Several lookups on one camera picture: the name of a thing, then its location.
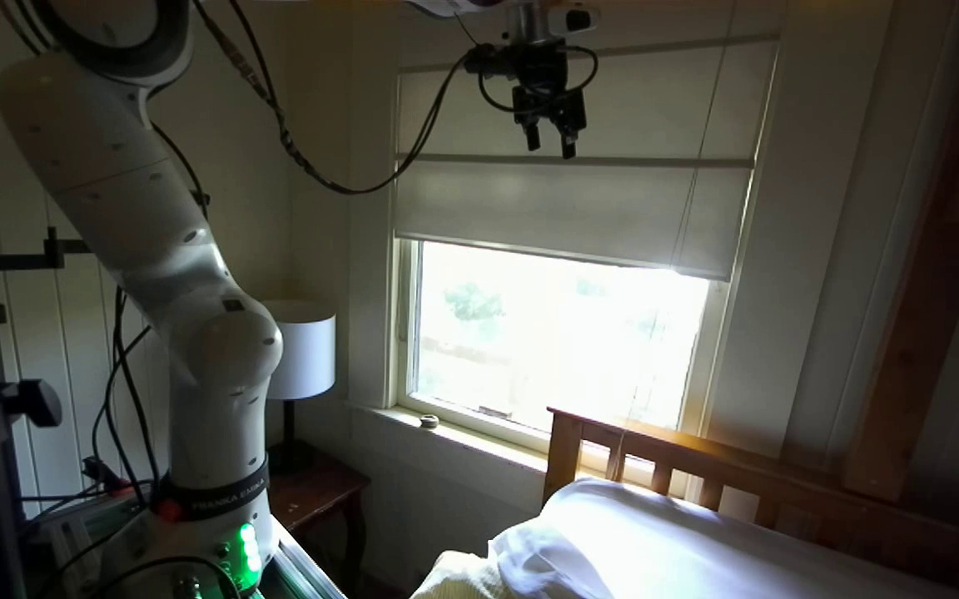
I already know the white sheeted mattress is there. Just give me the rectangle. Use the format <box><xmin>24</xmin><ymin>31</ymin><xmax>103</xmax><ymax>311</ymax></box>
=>
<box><xmin>539</xmin><ymin>475</ymin><xmax>959</xmax><ymax>599</ymax></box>

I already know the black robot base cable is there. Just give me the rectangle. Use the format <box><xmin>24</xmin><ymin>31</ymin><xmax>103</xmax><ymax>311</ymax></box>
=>
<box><xmin>85</xmin><ymin>284</ymin><xmax>170</xmax><ymax>509</ymax></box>

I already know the wooden bed headboard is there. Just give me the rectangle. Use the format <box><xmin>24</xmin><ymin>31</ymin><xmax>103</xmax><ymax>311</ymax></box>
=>
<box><xmin>544</xmin><ymin>402</ymin><xmax>959</xmax><ymax>591</ymax></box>

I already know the white shade table lamp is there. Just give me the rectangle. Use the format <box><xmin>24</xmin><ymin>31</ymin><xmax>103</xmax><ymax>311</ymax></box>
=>
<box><xmin>262</xmin><ymin>296</ymin><xmax>340</xmax><ymax>447</ymax></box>

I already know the black round knob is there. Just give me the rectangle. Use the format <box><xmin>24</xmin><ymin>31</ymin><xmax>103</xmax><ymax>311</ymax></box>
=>
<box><xmin>0</xmin><ymin>375</ymin><xmax>64</xmax><ymax>428</ymax></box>

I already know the beige roman shade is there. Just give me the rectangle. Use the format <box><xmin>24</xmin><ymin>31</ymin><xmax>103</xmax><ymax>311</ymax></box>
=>
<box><xmin>388</xmin><ymin>41</ymin><xmax>778</xmax><ymax>284</ymax></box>

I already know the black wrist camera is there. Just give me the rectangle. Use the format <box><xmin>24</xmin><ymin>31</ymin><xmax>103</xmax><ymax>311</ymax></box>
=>
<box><xmin>458</xmin><ymin>41</ymin><xmax>525</xmax><ymax>78</ymax></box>

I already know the cream blanket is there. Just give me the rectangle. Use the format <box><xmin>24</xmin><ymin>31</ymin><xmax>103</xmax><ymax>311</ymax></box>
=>
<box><xmin>411</xmin><ymin>520</ymin><xmax>615</xmax><ymax>599</ymax></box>

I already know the black clamp bar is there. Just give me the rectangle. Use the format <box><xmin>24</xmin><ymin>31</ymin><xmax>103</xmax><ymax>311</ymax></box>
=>
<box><xmin>0</xmin><ymin>227</ymin><xmax>93</xmax><ymax>275</ymax></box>

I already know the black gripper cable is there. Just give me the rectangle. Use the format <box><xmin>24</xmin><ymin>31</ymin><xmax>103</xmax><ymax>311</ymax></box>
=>
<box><xmin>190</xmin><ymin>0</ymin><xmax>477</xmax><ymax>198</ymax></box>

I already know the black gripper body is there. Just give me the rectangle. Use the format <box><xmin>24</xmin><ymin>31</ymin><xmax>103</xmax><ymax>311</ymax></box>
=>
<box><xmin>509</xmin><ymin>41</ymin><xmax>590</xmax><ymax>125</ymax></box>

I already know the white framed window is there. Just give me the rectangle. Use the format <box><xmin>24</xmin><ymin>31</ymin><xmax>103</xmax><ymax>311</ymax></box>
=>
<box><xmin>386</xmin><ymin>234</ymin><xmax>725</xmax><ymax>451</ymax></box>

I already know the wooden bunk bed frame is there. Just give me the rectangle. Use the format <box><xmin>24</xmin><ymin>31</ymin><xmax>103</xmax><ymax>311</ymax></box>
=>
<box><xmin>841</xmin><ymin>0</ymin><xmax>959</xmax><ymax>501</ymax></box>

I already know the dark wooden nightstand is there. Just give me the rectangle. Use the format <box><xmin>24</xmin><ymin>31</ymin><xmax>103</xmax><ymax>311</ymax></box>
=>
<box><xmin>262</xmin><ymin>439</ymin><xmax>374</xmax><ymax>591</ymax></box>

